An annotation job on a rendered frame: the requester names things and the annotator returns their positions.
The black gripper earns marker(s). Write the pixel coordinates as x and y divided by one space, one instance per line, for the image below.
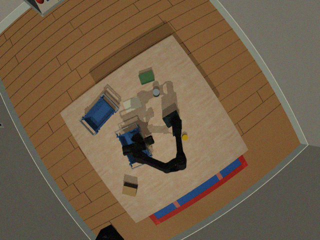
147 141

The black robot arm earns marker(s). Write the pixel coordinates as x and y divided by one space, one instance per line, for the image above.
174 165

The grey cylinder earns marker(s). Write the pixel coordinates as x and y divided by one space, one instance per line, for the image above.
156 92

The green rectangular block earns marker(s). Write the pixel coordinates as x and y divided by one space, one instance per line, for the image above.
146 77

